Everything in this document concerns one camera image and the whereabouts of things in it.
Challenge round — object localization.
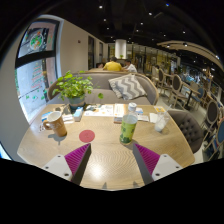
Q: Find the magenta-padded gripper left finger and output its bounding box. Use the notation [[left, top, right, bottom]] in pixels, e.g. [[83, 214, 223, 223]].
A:
[[41, 143, 92, 186]]

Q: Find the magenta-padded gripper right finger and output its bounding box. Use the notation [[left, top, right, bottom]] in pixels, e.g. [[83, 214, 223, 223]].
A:
[[132, 143, 183, 186]]

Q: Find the clear bottle with green label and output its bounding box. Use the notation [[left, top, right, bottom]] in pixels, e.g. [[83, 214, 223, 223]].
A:
[[119, 102, 139, 146]]

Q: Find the flat round red coaster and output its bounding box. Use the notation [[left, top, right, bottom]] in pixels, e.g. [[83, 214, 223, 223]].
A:
[[78, 129, 96, 144]]

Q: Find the brown mug with white interior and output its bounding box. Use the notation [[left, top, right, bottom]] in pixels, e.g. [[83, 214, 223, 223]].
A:
[[42, 110, 68, 138]]

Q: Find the clear plastic cup with straw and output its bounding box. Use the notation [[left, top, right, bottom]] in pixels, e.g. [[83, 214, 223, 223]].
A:
[[153, 104, 173, 133]]

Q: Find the white paper napkin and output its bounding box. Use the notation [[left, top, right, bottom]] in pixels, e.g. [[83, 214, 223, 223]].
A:
[[148, 112, 158, 124]]

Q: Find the white flat packet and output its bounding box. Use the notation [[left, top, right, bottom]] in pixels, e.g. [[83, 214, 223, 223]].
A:
[[61, 113, 75, 124]]

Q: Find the small light blue carton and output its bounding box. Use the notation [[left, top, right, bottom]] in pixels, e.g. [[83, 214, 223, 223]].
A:
[[72, 106, 84, 122]]

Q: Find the small yellow card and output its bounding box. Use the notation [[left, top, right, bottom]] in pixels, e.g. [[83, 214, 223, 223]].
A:
[[154, 105, 166, 114]]

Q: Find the grey tufted chair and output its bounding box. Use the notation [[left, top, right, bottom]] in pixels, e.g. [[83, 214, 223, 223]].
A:
[[166, 109, 205, 154]]

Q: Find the flat blue and white box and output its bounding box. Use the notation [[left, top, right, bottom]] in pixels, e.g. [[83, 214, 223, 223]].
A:
[[40, 111, 54, 123]]

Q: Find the printed menu leaflet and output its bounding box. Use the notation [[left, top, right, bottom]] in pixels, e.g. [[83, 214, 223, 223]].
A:
[[83, 103, 115, 118]]

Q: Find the green potted plant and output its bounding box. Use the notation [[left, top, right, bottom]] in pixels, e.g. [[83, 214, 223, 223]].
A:
[[51, 69, 105, 108]]

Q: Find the grey zigzag pillow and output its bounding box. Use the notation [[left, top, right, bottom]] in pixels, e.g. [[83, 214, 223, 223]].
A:
[[107, 73, 148, 102]]

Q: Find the group of dining chairs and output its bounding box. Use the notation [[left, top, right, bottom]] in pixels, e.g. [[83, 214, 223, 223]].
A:
[[151, 64, 224, 161]]

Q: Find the grey curved sofa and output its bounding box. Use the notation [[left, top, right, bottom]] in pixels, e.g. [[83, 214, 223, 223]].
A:
[[46, 70, 160, 106]]

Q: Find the window with holiday decals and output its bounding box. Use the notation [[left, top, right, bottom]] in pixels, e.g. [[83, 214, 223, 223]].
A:
[[14, 18, 61, 123]]

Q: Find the white round pillar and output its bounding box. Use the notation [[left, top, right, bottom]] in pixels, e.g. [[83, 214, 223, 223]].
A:
[[114, 38, 128, 60]]

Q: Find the group of ceiling spotlights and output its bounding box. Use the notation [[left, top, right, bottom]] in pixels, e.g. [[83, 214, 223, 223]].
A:
[[96, 3, 221, 61]]

